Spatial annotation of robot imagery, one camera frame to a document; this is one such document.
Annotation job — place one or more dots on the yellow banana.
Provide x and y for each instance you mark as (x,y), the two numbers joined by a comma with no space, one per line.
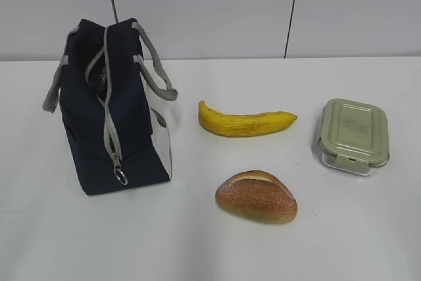
(240,126)

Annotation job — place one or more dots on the brown bread roll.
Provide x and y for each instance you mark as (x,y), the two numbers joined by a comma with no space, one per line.
(259,196)

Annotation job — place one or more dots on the navy blue lunch bag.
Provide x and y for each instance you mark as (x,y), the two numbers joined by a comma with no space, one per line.
(100,87)

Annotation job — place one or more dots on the glass container green lid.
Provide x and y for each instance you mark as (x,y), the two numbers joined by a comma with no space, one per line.
(353,137)

